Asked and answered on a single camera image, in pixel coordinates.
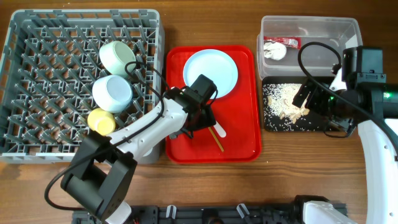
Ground wooden chopstick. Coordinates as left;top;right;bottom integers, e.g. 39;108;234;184
208;127;224;152

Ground light blue plate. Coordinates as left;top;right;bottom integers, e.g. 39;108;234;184
183;49;238;98

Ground rice food scraps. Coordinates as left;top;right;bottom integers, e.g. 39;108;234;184
262;83;310;131

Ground white plastic fork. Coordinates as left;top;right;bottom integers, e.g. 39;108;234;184
213;122;226;138

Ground red ketchup packet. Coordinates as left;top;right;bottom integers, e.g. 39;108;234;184
264;36;302;49

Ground white napkin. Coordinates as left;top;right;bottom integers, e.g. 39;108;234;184
263;42;287;60

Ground light blue bowl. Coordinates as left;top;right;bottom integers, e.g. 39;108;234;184
92;75;133;113

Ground light green bowl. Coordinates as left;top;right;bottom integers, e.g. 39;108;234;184
99;41;136;78

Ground yellow plastic cup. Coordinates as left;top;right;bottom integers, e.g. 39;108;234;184
87;108;116;136

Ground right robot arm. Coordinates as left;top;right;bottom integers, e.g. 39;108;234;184
293;45;397;223

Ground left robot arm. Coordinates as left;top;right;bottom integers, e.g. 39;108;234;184
61;75;217;223

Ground grey dishwasher rack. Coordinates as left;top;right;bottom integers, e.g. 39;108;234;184
1;9;165;164

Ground black tray bin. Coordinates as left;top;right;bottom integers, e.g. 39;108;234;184
262;76;327;132

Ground red plastic tray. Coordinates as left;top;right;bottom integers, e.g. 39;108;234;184
165;45;262;164

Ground clear plastic bin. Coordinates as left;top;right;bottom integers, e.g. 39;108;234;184
257;16;363;80

